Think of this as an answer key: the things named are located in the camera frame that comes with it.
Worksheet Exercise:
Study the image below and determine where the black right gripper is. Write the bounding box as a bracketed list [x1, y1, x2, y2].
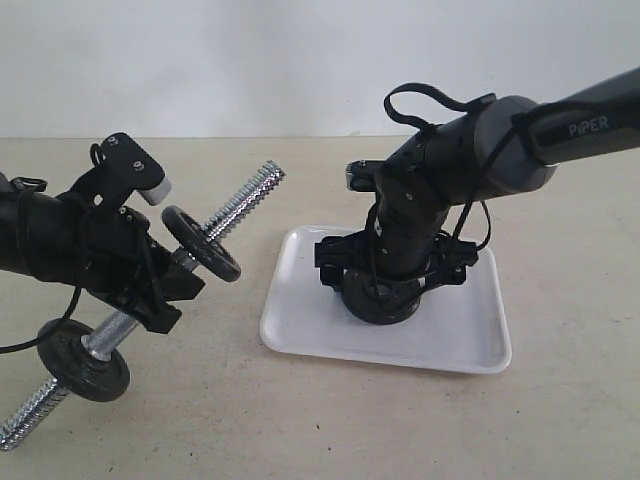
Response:
[314, 192, 480, 293]

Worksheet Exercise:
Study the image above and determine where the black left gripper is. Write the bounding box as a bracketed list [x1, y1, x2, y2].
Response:
[74, 208, 205, 334]

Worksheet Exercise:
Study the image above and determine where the black weight plate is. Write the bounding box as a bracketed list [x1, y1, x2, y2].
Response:
[341, 270, 421, 325]
[37, 320, 130, 403]

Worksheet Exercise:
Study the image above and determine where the black metal washer disc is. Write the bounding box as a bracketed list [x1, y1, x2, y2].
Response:
[161, 206, 241, 282]

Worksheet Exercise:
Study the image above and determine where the chrome threaded dumbbell bar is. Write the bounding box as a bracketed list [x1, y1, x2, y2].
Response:
[1, 160, 285, 452]

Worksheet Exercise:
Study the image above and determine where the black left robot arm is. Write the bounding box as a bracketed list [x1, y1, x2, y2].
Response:
[1, 177, 205, 334]

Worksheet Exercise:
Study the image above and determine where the white rectangular tray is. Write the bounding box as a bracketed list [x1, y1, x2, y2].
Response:
[260, 225, 512, 374]

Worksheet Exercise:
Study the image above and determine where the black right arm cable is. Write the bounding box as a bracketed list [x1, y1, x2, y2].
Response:
[362, 83, 551, 306]

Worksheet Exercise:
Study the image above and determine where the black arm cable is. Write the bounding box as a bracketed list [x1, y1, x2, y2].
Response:
[362, 83, 551, 306]
[0, 177, 161, 354]

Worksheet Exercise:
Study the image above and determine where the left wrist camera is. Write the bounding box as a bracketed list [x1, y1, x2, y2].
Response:
[89, 132, 172, 215]

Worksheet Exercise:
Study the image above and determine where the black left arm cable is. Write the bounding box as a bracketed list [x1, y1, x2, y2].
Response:
[0, 177, 161, 354]

